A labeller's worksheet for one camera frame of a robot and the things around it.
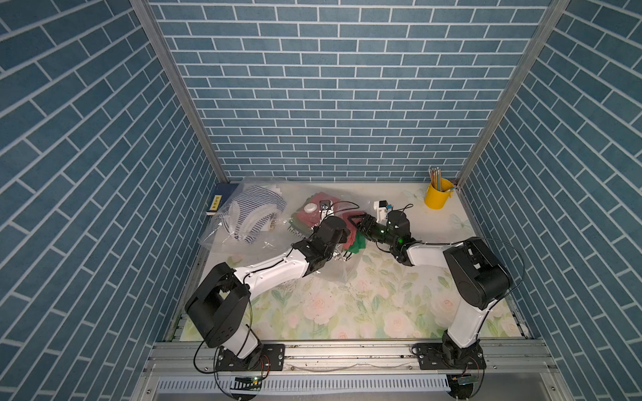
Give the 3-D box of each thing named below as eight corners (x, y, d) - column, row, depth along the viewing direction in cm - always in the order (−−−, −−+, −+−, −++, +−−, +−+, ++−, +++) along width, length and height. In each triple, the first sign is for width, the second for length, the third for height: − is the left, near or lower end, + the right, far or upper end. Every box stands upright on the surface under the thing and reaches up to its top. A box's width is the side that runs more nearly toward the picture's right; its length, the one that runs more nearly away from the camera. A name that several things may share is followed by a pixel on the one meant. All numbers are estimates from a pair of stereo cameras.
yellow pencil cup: (432, 212, 112) (440, 197, 104) (420, 199, 117) (427, 184, 109) (450, 204, 115) (458, 189, 107) (437, 192, 120) (445, 177, 112)
